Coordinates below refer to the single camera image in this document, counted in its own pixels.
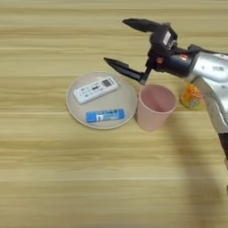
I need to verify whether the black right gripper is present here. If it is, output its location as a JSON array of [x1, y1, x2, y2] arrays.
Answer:
[[102, 18, 194, 86]]

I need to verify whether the pink plastic cup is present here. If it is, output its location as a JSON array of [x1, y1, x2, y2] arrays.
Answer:
[[135, 84, 178, 133]]

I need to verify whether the orange juice bottle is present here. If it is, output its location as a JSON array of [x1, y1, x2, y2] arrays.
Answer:
[[180, 82, 206, 111]]

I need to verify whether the small black box white label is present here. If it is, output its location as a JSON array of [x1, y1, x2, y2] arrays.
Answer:
[[150, 23, 179, 56]]

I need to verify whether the round beige plate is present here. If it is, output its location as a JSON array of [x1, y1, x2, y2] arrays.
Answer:
[[65, 70, 139, 130]]

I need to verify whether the white remote control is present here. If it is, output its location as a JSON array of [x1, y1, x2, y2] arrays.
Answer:
[[72, 76, 119, 105]]

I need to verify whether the blue glue stick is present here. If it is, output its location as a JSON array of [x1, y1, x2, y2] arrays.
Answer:
[[85, 108, 126, 124]]

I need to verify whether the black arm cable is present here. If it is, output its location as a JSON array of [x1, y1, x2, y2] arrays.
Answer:
[[187, 44, 228, 56]]

